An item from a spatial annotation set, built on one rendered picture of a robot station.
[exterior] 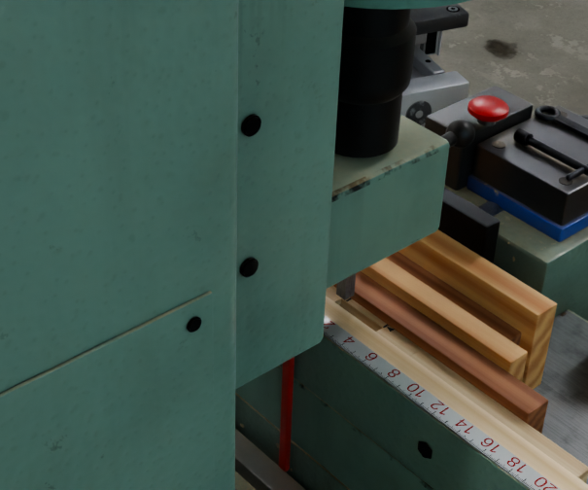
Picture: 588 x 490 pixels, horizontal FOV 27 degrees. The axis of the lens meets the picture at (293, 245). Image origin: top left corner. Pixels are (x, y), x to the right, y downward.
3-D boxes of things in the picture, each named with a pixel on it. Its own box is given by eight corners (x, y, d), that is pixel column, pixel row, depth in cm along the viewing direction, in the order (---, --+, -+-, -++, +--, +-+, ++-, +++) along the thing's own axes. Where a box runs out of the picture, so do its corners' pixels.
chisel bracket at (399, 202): (438, 249, 81) (453, 140, 76) (279, 335, 74) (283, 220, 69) (362, 200, 86) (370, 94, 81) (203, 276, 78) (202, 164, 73)
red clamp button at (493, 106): (516, 116, 90) (518, 104, 89) (489, 128, 88) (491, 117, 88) (485, 100, 92) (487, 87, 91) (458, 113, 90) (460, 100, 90)
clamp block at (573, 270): (642, 293, 97) (667, 198, 92) (533, 364, 90) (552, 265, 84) (501, 210, 106) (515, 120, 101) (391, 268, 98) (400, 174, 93)
